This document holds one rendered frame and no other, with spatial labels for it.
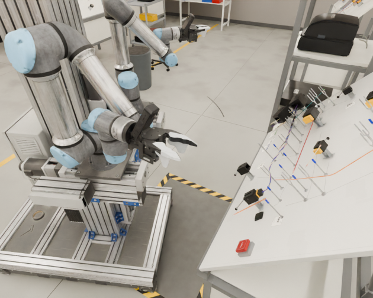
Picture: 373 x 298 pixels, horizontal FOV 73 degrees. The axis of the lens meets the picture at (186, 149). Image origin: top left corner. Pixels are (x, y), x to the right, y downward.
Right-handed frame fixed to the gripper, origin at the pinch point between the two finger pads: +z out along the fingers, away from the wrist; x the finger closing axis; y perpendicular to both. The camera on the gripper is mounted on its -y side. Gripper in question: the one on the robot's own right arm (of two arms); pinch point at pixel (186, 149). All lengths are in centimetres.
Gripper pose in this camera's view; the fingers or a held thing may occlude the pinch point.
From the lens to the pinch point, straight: 67.7
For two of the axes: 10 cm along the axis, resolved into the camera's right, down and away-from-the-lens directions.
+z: 8.4, 3.4, -4.1
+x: -5.3, 4.3, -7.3
